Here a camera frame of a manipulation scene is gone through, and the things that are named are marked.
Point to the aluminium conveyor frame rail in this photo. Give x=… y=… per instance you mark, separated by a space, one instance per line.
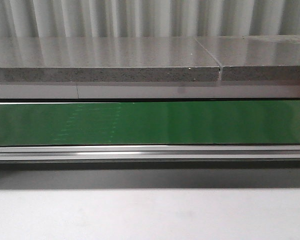
x=148 y=153

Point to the white corrugated curtain backdrop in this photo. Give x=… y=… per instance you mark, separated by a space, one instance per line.
x=148 y=18

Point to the green conveyor belt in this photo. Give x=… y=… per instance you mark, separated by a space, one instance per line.
x=151 y=123

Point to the grey speckled stone countertop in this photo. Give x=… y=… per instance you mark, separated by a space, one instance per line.
x=150 y=59

